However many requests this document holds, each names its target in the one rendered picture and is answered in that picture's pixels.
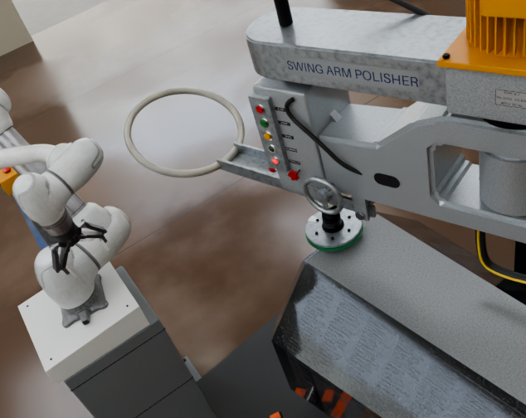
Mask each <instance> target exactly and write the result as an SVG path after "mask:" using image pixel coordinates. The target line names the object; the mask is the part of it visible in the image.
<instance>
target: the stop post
mask: <svg viewBox="0 0 526 418"><path fill-rule="evenodd" d="M10 168H11V167H10ZM18 177H19V175H18V174H17V173H16V172H15V171H14V170H13V169H12V168H11V170H10V171H9V172H8V173H3V172H2V169H1V170H0V184H1V187H2V189H3V190H4V191H5V192H6V193H7V194H8V195H11V194H12V195H13V193H12V185H13V183H14V182H15V180H16V179H17V178H18ZM28 218H29V217H28ZM29 220H30V221H31V222H32V224H33V225H34V227H35V228H36V229H37V231H38V233H39V234H40V235H41V237H42V239H43V240H44V241H45V242H46V244H47V245H48V246H49V245H54V244H56V239H55V238H54V237H53V236H49V234H48V233H47V232H46V231H44V230H43V229H42V228H41V227H40V226H39V225H38V223H36V222H34V221H33V220H32V219H30V218H29Z"/></svg>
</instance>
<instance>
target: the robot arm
mask: <svg viewBox="0 0 526 418"><path fill-rule="evenodd" d="M11 107H12V104H11V101H10V99H9V97H8V95H7V94H6V93H5V92H4V91H3V90H2V89H1V88H0V168H9V167H11V168H12V169H13V170H14V171H15V172H16V173H17V174H18V175H19V177H18V178H17V179H16V180H15V182H14V183H13V185H12V193H13V196H14V197H15V199H16V201H17V203H18V205H19V206H20V208H21V209H22V210H23V211H24V212H25V214H26V215H27V216H28V217H29V218H30V219H32V220H33V221H34V222H36V223H38V225H39V226H40V227H41V228H42V229H43V230H44V231H46V232H47V233H48V234H49V236H53V237H54V238H55V239H56V244H54V245H49V246H48V247H46V248H45V249H43V250H41V251H40V252H39V254H38V255H37V257H36V259H35V262H34V270H35V274H36V277H37V280H38V282H39V284H40V286H41V287H42V288H43V290H44V291H45V292H46V294H47V295H48V296H49V297H50V298H51V299H52V300H53V301H54V302H55V303H56V304H57V305H58V306H59V307H60V308H61V314H62V326H63V327H64V328H69V327H70V326H71V325H72V324H73V323H75V322H77V321H79V320H81V322H82V323H83V324H84V325H86V324H88V323H90V315H91V314H93V313H95V312H97V311H99V310H101V309H106V308H107V307H108V305H109V303H108V302H107V300H106V299H105V294H104V290H103V287H102V284H101V276H100V274H97V273H98V271H99V270H100V269H101V268H102V267H103V266H104V265H106V264H107V263H108V262H109V261H110V260H111V259H112V258H113V257H114V256H115V255H116V254H117V253H118V252H119V250H120V249H121V248H122V247H123V245H124V243H125V242H126V241H127V239H128V237H129V233H130V227H131V223H130V220H129V218H128V217H127V216H126V215H125V214H124V213H123V212H122V211H121V210H120V209H119V208H116V207H104V208H103V207H100V206H99V205H97V204H96V203H93V202H87V203H85V202H84V201H83V200H82V199H81V198H80V197H79V196H78V195H77V194H76V193H75V192H76V191H78V190H79V189H81V188H82V187H83V186H84V185H85V184H86V183H87V182H88V181H89V180H90V179H91V178H92V177H93V176H94V175H95V173H96V172H97V170H98V169H99V168H100V165H101V164H102V162H103V159H104V152H103V150H102V148H101V147H100V146H99V144H98V143H97V142H96V141H94V139H88V138H83V139H78V140H76V141H75V142H74V143H60V144H57V145H56V146H54V145H50V144H34V145H30V144H29V143H28V142H27V141H26V140H25V139H24V138H23V137H22V136H21V135H20V134H19V133H18V132H17V131H16V130H15V129H14V128H13V127H12V126H13V123H12V119H11V118H10V115H9V112H10V110H11Z"/></svg>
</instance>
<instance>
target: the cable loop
mask: <svg viewBox="0 0 526 418"><path fill-rule="evenodd" d="M475 244H476V251H477V255H478V258H479V260H480V263H481V264H482V265H483V266H484V267H485V268H486V269H487V270H488V271H490V272H492V273H494V274H496V275H498V276H501V277H503V278H506V279H510V280H512V281H516V282H519V283H522V284H526V274H522V273H519V272H515V271H512V270H508V269H505V268H504V267H501V266H499V265H497V264H495V263H494V262H493V261H492V260H491V259H490V258H489V256H488V253H487V249H486V240H485V232H483V231H477V230H475Z"/></svg>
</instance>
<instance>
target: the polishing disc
mask: <svg viewBox="0 0 526 418"><path fill-rule="evenodd" d="M314 216H315V217H318V218H319V219H320V220H319V221H318V223H317V222H312V221H308V222H307V225H306V227H305V236H306V239H307V241H308V242H309V244H310V245H311V246H313V247H314V248H315V249H318V250H322V251H337V250H343V249H346V248H348V247H350V246H351V245H353V244H354V243H355V242H357V241H358V239H359V238H360V237H361V235H362V233H363V221H362V220H361V221H360V220H359V219H358V218H356V216H355V211H350V210H348V209H345V208H343V210H342V211H341V212H340V216H341V224H340V225H339V226H338V227H336V228H333V229H329V228H326V227H325V226H324V224H323V220H322V212H321V211H319V212H317V213H315V214H314ZM348 216H351V218H349V219H348ZM349 228H350V230H351V231H348V229H349ZM316 231H317V232H318V235H315V232H316ZM332 236H333V237H334V239H333V240H331V237H332Z"/></svg>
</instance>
